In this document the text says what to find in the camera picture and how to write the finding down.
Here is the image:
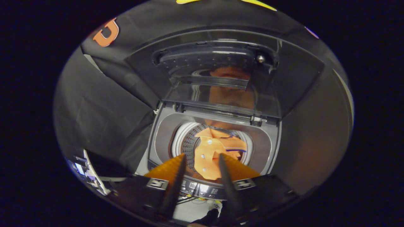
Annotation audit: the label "black backdrop cloth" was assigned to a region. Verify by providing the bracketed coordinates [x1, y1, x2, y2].
[53, 0, 319, 177]

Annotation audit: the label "black floor cables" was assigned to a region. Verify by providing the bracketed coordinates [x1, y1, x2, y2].
[177, 189, 221, 208]

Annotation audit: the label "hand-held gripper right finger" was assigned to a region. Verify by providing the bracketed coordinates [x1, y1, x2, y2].
[218, 153, 299, 224]

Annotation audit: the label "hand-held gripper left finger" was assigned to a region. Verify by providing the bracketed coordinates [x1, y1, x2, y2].
[110, 154, 187, 219]

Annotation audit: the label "dark grey washing machine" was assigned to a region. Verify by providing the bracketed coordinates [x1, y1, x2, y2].
[126, 30, 325, 202]

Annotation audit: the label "white flat panel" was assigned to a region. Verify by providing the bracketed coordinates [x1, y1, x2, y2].
[83, 150, 111, 195]

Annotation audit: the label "orange polo shirt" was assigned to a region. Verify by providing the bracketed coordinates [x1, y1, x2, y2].
[193, 126, 248, 181]

